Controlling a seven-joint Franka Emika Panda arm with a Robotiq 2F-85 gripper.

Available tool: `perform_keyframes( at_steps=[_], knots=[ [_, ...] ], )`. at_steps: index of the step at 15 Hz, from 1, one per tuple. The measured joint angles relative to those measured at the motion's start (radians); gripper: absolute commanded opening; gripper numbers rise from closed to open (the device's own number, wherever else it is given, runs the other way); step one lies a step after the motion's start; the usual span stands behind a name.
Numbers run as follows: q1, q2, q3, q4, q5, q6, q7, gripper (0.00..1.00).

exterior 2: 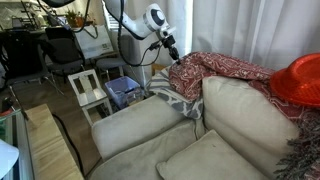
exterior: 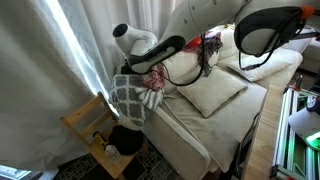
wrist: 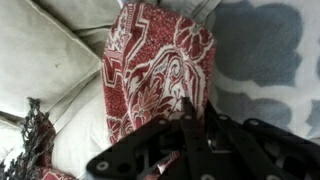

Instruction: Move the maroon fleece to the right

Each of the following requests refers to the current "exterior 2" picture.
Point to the red sequin fedora hat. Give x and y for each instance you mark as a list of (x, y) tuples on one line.
[(300, 83)]

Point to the white tote bag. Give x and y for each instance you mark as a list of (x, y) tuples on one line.
[(93, 41)]

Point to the window blinds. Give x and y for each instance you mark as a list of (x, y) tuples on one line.
[(107, 20)]

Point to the metal frame stand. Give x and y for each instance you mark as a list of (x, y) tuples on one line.
[(21, 156)]

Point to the beige square throw pillow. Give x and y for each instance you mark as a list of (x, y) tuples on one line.
[(206, 160)]

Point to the white small chair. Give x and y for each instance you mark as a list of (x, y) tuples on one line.
[(90, 96)]

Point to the potted plant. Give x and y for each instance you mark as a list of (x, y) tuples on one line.
[(75, 20)]

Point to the black office chair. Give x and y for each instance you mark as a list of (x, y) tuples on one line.
[(20, 53)]

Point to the beige sofa back cushion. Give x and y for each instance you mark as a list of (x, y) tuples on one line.
[(240, 116)]

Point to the cluttered desk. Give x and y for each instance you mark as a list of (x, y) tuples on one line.
[(33, 31)]

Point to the wooden side stool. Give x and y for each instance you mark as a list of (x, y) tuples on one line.
[(156, 68)]

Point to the grey white lattice blanket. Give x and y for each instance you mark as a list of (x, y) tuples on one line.
[(173, 96)]

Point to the wooden coffee table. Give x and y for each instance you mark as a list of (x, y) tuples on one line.
[(46, 146)]

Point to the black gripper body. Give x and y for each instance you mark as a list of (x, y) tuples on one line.
[(169, 41)]

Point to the maroon patterned fleece blanket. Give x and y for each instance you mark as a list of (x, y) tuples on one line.
[(200, 73)]

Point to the blue plastic bin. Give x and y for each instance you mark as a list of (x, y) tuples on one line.
[(121, 88)]

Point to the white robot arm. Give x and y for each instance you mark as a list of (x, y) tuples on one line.
[(150, 18)]

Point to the grey office chair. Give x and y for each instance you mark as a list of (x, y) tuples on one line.
[(63, 50), (108, 63)]

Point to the grey fringed throw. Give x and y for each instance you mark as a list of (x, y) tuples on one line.
[(303, 150)]

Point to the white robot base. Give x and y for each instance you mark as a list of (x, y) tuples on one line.
[(6, 158)]

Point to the beige fabric sofa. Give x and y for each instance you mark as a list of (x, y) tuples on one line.
[(133, 123)]

